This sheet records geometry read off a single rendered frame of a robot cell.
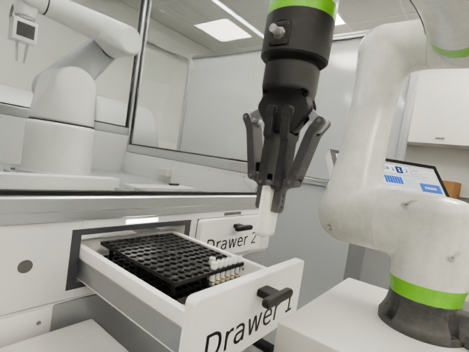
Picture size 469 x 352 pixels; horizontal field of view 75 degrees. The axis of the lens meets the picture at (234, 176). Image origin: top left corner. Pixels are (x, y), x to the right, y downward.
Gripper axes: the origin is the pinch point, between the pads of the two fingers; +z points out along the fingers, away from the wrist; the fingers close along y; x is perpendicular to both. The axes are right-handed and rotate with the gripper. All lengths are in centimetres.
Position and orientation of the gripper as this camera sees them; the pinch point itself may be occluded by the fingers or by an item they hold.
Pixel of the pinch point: (268, 211)
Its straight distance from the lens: 43.9
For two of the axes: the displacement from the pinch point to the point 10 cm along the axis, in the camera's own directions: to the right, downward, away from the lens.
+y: 7.7, 1.6, -6.2
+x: 6.2, 0.5, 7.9
